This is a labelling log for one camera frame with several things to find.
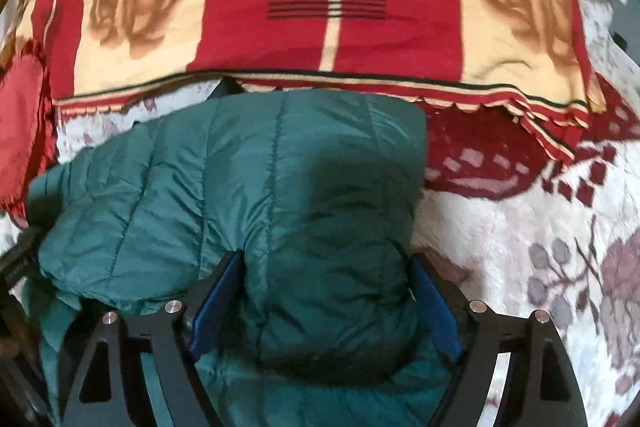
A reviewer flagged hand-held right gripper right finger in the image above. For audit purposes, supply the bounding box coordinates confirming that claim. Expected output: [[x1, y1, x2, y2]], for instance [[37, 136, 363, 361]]
[[407, 254, 586, 427]]

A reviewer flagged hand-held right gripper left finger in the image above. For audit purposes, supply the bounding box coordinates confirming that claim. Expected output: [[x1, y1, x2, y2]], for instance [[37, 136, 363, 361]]
[[57, 250, 245, 427]]

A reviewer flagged green puffer jacket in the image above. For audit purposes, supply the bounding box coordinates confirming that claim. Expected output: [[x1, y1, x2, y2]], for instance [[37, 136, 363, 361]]
[[22, 89, 471, 427]]

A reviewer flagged floral fleece blanket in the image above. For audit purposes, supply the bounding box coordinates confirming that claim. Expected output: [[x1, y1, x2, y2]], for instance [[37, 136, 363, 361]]
[[0, 0, 640, 427]]

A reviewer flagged red heart-shaped pillow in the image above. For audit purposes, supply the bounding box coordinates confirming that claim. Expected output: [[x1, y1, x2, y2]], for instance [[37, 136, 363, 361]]
[[0, 38, 59, 228]]

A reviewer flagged rose-printed checked quilt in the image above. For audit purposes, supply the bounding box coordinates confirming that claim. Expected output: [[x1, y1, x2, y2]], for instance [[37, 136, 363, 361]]
[[20, 0, 609, 164]]

